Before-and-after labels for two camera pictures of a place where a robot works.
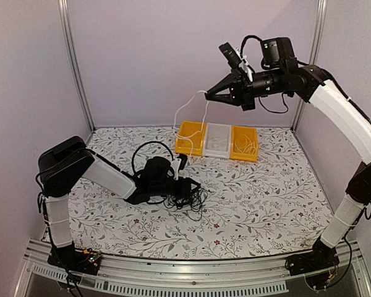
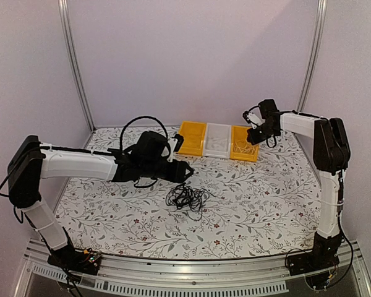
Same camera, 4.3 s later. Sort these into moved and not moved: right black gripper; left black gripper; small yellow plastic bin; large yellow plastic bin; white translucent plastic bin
Moved: left black gripper; right black gripper
Not moved: large yellow plastic bin; white translucent plastic bin; small yellow plastic bin
